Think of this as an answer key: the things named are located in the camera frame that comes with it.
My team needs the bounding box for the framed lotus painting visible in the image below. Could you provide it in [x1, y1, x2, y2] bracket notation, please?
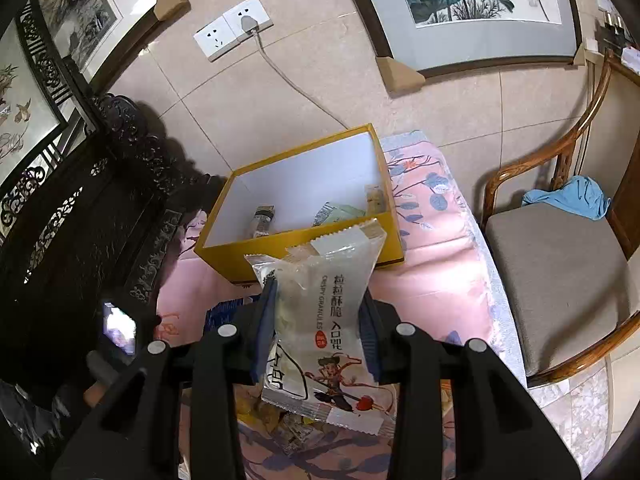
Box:
[332, 0, 584, 79]

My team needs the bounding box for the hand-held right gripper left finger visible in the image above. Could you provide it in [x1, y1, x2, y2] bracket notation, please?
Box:
[50, 280, 279, 480]

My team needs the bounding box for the yellow cardboard box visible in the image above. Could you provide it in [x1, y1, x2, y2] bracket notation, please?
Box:
[194, 122, 405, 287]

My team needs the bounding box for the cardboard corner protector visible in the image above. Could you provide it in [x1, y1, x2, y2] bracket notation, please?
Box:
[154, 0, 191, 20]
[572, 42, 601, 66]
[375, 56, 426, 94]

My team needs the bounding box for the pink floral blanket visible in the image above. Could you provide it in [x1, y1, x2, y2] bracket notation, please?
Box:
[150, 130, 527, 480]

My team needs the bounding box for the white translucent snack packet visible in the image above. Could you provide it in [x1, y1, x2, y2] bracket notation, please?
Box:
[244, 217, 397, 435]

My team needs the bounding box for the blue snack packet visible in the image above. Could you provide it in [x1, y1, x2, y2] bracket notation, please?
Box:
[204, 298, 253, 333]

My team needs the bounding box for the grey plug with cable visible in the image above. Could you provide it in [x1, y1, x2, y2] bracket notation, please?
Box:
[240, 14, 352, 132]

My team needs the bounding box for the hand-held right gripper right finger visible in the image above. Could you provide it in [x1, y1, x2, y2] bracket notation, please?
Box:
[357, 289, 584, 480]

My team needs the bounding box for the framed landscape painting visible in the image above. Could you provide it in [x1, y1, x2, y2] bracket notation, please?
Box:
[29, 0, 177, 82]

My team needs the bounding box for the wooden armchair with grey cushion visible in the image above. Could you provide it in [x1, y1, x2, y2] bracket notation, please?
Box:
[479, 49, 640, 387]

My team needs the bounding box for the white wall socket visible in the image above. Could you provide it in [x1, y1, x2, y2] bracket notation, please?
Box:
[193, 18, 237, 63]
[222, 0, 275, 43]

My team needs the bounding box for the green snack packet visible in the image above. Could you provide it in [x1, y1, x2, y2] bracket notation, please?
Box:
[312, 201, 367, 228]

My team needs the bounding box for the dark carved wooden screen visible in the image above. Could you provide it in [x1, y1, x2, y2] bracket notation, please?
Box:
[0, 0, 227, 391]

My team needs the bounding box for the blue cloth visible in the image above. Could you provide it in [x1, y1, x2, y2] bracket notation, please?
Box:
[522, 175, 612, 221]

